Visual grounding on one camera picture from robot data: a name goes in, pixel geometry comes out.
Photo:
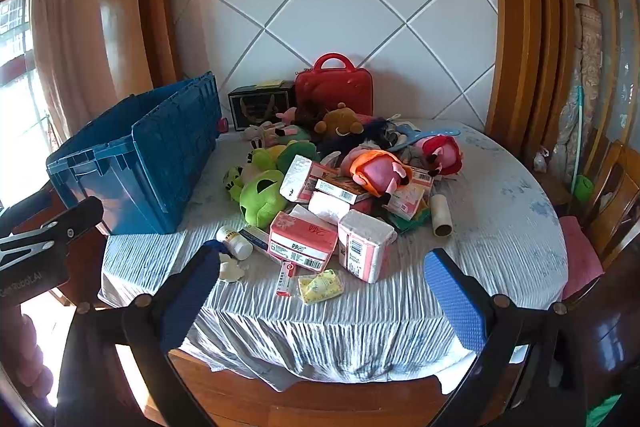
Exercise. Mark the white blue ointment box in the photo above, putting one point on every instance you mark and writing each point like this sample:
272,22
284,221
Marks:
256,238

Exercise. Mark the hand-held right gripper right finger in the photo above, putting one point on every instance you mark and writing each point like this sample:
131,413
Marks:
455,302

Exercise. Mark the pink tissue pack white label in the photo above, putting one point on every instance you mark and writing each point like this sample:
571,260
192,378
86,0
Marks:
302,239

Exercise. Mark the small white plush toy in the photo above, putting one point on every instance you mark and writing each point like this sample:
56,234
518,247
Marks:
255,133

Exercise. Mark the plain white tissue pack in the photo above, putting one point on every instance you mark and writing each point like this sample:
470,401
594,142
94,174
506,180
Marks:
327,207

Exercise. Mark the floral fabric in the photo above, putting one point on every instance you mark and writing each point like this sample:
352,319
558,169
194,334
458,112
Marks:
587,72

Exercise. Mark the dark blue fluffy toy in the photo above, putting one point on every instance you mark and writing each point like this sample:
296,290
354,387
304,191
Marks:
380,132

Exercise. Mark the white barcode box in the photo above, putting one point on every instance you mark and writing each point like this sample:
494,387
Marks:
422,177

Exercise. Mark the pink green colourful pack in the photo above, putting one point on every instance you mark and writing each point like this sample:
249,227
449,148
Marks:
409,200

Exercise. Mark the light blue pole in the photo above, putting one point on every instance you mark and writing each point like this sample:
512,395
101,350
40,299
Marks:
578,132

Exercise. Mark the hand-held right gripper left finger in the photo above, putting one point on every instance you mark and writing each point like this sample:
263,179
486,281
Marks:
192,297

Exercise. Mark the wooden chair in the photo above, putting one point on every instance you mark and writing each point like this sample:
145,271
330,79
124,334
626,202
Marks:
615,207

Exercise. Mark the pink seat cushion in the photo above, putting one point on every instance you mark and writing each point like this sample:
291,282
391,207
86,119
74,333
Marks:
580,257

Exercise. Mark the dark green plush toy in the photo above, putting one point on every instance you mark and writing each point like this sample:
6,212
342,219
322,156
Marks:
300,152

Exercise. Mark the pig plush orange dress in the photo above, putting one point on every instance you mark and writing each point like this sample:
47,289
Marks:
372,172

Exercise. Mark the yellow packet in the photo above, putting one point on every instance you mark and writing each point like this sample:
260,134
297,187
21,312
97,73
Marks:
320,287

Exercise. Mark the cardboard tube roller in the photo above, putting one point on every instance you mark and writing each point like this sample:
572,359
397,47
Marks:
441,217

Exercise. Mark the white pill bottle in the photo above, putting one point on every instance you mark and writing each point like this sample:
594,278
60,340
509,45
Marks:
235,242

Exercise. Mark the beige curtain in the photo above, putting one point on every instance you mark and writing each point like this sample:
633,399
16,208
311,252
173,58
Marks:
65,32

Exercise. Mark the green frog plush toy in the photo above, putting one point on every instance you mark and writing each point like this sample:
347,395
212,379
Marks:
260,202
262,158

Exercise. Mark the blue plastic crate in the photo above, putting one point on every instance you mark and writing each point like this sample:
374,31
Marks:
165,157

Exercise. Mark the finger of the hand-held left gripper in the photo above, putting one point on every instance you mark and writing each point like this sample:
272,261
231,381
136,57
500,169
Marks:
80,214

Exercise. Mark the pig plush green clothes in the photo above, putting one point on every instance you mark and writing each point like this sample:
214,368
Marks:
295,133

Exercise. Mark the brown plush bear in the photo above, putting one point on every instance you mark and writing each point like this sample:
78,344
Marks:
340,119

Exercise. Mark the black gift box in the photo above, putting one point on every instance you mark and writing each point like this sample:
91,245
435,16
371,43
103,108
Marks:
260,107

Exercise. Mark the window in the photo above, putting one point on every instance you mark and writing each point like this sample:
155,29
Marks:
20,82

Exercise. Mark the pig plush red dress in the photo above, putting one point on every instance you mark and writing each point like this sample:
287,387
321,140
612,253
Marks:
442,152

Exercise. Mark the thin red white box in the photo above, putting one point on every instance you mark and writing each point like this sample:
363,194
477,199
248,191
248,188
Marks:
286,279

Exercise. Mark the round wooden table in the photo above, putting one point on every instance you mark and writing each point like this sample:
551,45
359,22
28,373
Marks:
300,402

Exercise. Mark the small red jar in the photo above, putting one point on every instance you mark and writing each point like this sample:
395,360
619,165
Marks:
223,125

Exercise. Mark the crumpled white paper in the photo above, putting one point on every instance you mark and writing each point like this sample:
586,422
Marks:
231,268

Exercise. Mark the green cloth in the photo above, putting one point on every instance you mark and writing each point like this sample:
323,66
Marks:
412,222

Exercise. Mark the person's left hand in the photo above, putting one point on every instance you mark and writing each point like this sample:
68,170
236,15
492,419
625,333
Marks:
27,357

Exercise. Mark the white pink floral tissue pack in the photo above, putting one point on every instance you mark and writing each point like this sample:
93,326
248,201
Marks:
365,247

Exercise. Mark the wooden wall trim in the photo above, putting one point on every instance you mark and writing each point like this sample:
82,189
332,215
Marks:
530,22
135,7

